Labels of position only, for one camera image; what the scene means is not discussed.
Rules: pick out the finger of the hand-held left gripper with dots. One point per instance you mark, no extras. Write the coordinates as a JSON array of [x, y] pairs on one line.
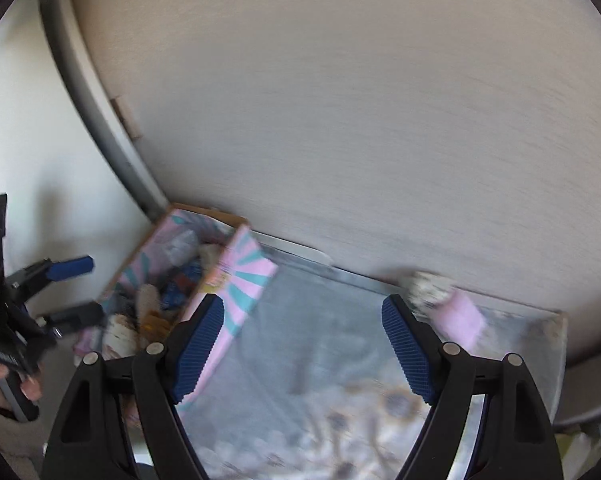
[[80, 316], [73, 267]]

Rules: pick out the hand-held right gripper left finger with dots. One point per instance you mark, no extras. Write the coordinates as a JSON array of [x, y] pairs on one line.
[[200, 350]]

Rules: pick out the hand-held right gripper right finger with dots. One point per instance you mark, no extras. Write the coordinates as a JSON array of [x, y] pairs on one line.
[[410, 355]]

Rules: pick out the cardboard box with pink striped flaps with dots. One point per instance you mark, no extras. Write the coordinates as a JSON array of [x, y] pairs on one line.
[[240, 270]]

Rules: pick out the person's left forearm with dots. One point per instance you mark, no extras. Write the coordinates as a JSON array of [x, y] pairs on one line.
[[5, 440]]

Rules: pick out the white plush item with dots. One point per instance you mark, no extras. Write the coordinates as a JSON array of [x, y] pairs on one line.
[[120, 332]]

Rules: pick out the brown plush toy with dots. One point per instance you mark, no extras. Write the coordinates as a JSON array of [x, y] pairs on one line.
[[155, 326]]

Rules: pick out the pink cloth item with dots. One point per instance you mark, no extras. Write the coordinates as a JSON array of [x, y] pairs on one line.
[[460, 317]]

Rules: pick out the blue cloth item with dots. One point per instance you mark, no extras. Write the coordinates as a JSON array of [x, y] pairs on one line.
[[180, 287]]

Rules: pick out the white fluffy sock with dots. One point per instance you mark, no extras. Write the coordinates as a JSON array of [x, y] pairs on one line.
[[148, 300]]

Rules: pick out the white fluffy cloth item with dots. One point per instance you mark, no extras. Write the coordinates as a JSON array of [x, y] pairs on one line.
[[428, 287]]

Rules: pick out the light blue printed blanket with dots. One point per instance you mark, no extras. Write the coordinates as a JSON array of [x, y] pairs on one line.
[[320, 340]]

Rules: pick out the beige door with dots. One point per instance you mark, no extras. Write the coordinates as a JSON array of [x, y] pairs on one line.
[[355, 110]]

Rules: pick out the grey door frame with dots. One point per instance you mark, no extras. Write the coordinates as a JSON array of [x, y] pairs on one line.
[[95, 110]]

